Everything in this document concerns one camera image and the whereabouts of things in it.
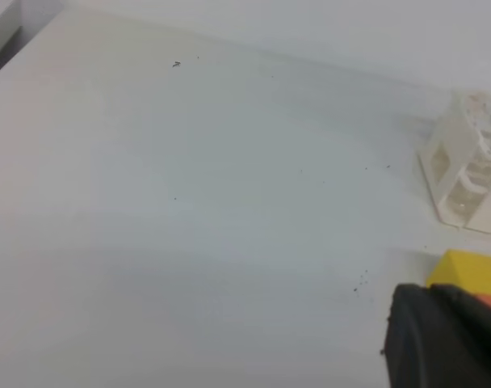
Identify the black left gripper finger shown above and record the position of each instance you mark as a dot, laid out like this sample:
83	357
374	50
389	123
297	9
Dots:
437	337

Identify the white plastic test tube rack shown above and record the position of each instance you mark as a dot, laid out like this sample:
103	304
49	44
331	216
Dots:
456	162

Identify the yellow cube block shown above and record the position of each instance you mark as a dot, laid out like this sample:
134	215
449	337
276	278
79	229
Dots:
467	270

